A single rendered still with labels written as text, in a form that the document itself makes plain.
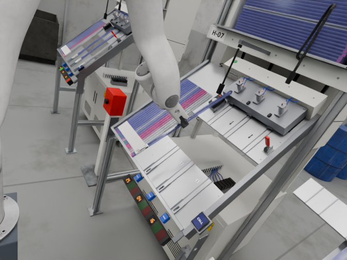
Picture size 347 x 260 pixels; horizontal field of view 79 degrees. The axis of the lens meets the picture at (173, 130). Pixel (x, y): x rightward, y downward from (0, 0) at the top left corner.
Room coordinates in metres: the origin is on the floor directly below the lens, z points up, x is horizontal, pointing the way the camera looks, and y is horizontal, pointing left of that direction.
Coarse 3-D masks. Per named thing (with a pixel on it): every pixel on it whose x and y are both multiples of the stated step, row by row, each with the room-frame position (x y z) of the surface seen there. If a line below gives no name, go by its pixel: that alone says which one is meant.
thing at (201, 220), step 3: (201, 213) 0.54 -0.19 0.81; (198, 216) 0.53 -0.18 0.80; (201, 216) 0.53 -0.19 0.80; (204, 216) 0.53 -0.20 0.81; (195, 219) 0.53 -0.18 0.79; (198, 219) 0.53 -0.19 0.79; (201, 219) 0.53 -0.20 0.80; (204, 219) 0.53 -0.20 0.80; (207, 219) 0.52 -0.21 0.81; (195, 222) 0.52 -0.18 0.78; (198, 222) 0.52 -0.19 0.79; (201, 222) 0.52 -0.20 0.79; (204, 222) 0.52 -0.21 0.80; (195, 225) 0.51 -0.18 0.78; (198, 225) 0.51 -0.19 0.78; (201, 225) 0.51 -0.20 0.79; (198, 228) 0.50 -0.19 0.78
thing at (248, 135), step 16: (208, 64) 1.34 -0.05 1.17; (192, 80) 1.23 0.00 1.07; (208, 80) 1.21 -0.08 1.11; (208, 112) 1.00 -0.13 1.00; (224, 112) 0.98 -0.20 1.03; (240, 112) 0.97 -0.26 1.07; (224, 128) 0.90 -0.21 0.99; (240, 128) 0.89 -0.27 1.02; (256, 128) 0.88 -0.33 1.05; (240, 144) 0.81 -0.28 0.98; (256, 144) 0.80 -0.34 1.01; (272, 144) 0.80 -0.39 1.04; (256, 160) 0.74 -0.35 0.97
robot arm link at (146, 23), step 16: (128, 0) 0.55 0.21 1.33; (144, 0) 0.54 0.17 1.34; (160, 0) 0.58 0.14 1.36; (144, 16) 0.56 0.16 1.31; (160, 16) 0.59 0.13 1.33; (144, 32) 0.57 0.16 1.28; (160, 32) 0.59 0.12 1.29; (144, 48) 0.57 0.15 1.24; (160, 48) 0.58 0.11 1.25; (160, 64) 0.56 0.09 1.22; (176, 64) 0.59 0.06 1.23; (160, 80) 0.56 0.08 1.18; (176, 80) 0.59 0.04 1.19; (160, 96) 0.57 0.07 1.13; (176, 96) 0.60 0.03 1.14
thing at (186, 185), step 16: (160, 144) 0.86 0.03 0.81; (176, 144) 0.85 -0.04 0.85; (144, 160) 0.80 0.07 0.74; (160, 160) 0.79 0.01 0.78; (176, 160) 0.78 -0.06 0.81; (160, 176) 0.72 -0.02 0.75; (176, 176) 0.71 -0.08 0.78; (192, 176) 0.71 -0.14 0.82; (160, 192) 0.66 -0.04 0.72; (176, 192) 0.65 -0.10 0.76; (192, 192) 0.65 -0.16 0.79; (208, 192) 0.64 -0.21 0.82; (176, 208) 0.60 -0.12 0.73; (192, 208) 0.59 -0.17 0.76
